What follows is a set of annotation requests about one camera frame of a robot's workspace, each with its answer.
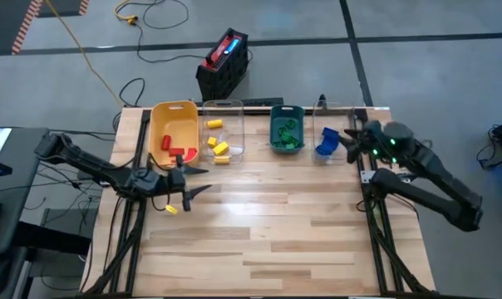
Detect black box cable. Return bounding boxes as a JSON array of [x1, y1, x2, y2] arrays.
[[476, 124, 502, 171]]

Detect yellow plug cable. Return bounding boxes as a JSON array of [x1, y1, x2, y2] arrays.
[[114, 0, 139, 25]]

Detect teal plastic bin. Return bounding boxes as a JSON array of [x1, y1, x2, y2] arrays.
[[269, 105, 306, 154]]

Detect yellow extension cord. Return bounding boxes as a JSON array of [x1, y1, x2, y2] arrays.
[[42, 0, 124, 108]]

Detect long blue toy block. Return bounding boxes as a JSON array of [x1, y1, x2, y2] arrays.
[[319, 140, 340, 155]]

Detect black power strip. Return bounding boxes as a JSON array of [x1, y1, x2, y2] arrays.
[[199, 97, 285, 107]]

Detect black aluminium table frame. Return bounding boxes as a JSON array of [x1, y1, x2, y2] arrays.
[[81, 106, 155, 297], [352, 106, 437, 297]]

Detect dark mat striped edge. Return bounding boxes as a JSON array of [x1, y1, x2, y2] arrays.
[[0, 0, 44, 56], [37, 0, 91, 18]]

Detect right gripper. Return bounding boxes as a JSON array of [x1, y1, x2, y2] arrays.
[[337, 120, 387, 164]]

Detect black floor cable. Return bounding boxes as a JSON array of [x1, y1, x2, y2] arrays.
[[135, 0, 206, 64]]

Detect clear plastic bin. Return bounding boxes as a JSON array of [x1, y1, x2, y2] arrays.
[[312, 101, 357, 166], [200, 99, 246, 164]]

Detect red black power unit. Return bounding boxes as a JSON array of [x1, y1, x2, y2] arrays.
[[200, 27, 244, 71]]

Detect black cable loop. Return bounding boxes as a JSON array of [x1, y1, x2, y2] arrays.
[[117, 77, 147, 109]]

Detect yellow plastic bin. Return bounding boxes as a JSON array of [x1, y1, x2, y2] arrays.
[[147, 100, 201, 170]]

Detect black and red toolbox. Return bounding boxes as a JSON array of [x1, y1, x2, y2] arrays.
[[195, 39, 251, 102]]

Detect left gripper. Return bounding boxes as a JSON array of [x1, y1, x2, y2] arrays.
[[152, 154, 213, 213]]

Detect black side desk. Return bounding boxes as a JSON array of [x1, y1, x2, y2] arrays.
[[0, 126, 51, 254]]

